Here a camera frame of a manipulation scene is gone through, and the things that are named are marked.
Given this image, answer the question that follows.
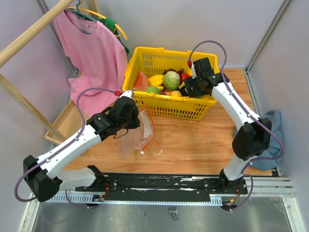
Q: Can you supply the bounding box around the green garment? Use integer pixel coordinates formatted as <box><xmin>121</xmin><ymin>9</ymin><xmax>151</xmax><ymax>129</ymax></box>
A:
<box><xmin>98</xmin><ymin>17</ymin><xmax>130</xmax><ymax>56</ymax></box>

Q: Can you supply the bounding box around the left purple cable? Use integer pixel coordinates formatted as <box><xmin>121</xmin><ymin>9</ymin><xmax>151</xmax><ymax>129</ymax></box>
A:
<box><xmin>14</xmin><ymin>87</ymin><xmax>121</xmax><ymax>203</ymax></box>

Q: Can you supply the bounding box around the yellow plastic basket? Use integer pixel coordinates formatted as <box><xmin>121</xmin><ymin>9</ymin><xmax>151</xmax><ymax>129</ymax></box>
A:
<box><xmin>122</xmin><ymin>46</ymin><xmax>219</xmax><ymax>120</ymax></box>

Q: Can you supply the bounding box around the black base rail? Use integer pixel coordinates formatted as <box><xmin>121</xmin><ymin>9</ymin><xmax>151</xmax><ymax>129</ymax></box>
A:
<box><xmin>76</xmin><ymin>173</ymin><xmax>248</xmax><ymax>203</ymax></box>

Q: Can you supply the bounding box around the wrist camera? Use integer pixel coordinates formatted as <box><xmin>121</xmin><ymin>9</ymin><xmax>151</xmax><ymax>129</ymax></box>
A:
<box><xmin>114</xmin><ymin>90</ymin><xmax>134</xmax><ymax>99</ymax></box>
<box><xmin>187</xmin><ymin>60</ymin><xmax>193</xmax><ymax>69</ymax></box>

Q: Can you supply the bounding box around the purple cable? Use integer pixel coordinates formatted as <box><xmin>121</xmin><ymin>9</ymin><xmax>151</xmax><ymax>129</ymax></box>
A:
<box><xmin>14</xmin><ymin>87</ymin><xmax>121</xmax><ymax>203</ymax></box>
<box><xmin>188</xmin><ymin>40</ymin><xmax>285</xmax><ymax>211</ymax></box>

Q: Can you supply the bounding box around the blue cloth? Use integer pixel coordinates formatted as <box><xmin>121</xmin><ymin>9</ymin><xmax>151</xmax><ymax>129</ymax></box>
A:
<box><xmin>248</xmin><ymin>110</ymin><xmax>283</xmax><ymax>171</ymax></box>

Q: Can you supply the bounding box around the watermelon slice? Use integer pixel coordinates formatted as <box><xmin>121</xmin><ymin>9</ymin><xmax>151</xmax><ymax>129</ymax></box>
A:
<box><xmin>133</xmin><ymin>71</ymin><xmax>148</xmax><ymax>91</ymax></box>

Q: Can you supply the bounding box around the dark grapes bunch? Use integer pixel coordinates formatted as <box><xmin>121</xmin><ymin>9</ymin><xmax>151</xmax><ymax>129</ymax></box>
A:
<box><xmin>163</xmin><ymin>69</ymin><xmax>176</xmax><ymax>75</ymax></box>

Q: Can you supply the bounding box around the yellow bell pepper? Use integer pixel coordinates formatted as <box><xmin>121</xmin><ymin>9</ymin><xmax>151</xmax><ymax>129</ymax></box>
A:
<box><xmin>148</xmin><ymin>74</ymin><xmax>164</xmax><ymax>87</ymax></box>

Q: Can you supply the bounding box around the red chili pepper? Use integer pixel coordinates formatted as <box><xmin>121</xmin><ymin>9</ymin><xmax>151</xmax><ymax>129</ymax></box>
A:
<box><xmin>180</xmin><ymin>73</ymin><xmax>191</xmax><ymax>82</ymax></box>

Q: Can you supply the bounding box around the peach fruit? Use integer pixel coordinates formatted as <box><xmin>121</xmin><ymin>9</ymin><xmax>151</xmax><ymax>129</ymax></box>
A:
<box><xmin>170</xmin><ymin>90</ymin><xmax>182</xmax><ymax>97</ymax></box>

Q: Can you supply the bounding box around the teal clothes hanger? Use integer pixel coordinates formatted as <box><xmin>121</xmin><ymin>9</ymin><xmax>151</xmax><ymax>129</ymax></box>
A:
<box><xmin>65</xmin><ymin>0</ymin><xmax>98</xmax><ymax>22</ymax></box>

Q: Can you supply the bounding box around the green cabbage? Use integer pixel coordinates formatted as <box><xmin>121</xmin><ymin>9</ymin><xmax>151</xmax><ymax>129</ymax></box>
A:
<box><xmin>163</xmin><ymin>71</ymin><xmax>180</xmax><ymax>91</ymax></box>

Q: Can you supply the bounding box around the pink t-shirt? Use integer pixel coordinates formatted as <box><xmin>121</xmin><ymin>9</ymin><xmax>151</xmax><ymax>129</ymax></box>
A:
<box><xmin>54</xmin><ymin>11</ymin><xmax>127</xmax><ymax>116</ymax></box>

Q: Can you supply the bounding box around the yellow banana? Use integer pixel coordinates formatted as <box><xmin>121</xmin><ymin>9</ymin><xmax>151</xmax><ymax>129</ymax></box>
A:
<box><xmin>179</xmin><ymin>81</ymin><xmax>185</xmax><ymax>89</ymax></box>

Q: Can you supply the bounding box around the clear zip top bag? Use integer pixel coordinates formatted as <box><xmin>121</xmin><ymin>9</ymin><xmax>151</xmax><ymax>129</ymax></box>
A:
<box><xmin>118</xmin><ymin>105</ymin><xmax>155</xmax><ymax>159</ymax></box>

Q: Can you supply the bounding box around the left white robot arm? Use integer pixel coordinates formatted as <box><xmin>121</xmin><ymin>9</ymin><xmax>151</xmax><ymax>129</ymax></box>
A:
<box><xmin>23</xmin><ymin>95</ymin><xmax>140</xmax><ymax>202</ymax></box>

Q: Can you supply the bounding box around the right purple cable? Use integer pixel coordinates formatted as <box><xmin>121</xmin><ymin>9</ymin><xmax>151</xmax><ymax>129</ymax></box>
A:
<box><xmin>188</xmin><ymin>40</ymin><xmax>285</xmax><ymax>211</ymax></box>

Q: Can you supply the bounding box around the yellow clothes hanger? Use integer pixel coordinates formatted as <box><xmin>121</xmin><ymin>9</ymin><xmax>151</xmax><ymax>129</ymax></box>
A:
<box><xmin>67</xmin><ymin>0</ymin><xmax>128</xmax><ymax>40</ymax></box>

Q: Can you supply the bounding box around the green guava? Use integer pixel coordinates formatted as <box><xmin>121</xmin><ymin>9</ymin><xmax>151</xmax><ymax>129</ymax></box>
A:
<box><xmin>145</xmin><ymin>86</ymin><xmax>161</xmax><ymax>94</ymax></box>

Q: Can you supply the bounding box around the wooden clothes rack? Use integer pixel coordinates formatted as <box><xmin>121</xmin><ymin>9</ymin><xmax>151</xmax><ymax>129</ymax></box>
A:
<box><xmin>0</xmin><ymin>0</ymin><xmax>99</xmax><ymax>150</ymax></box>

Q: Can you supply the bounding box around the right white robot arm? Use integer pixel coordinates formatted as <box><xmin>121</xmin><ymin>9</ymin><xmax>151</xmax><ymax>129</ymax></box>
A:
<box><xmin>184</xmin><ymin>58</ymin><xmax>272</xmax><ymax>193</ymax></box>

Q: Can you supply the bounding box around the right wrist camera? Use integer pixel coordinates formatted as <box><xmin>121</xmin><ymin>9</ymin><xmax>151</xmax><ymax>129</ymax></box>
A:
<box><xmin>187</xmin><ymin>60</ymin><xmax>193</xmax><ymax>69</ymax></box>

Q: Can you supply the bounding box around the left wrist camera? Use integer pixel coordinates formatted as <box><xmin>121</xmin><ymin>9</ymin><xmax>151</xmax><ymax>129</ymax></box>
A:
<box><xmin>114</xmin><ymin>90</ymin><xmax>134</xmax><ymax>99</ymax></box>

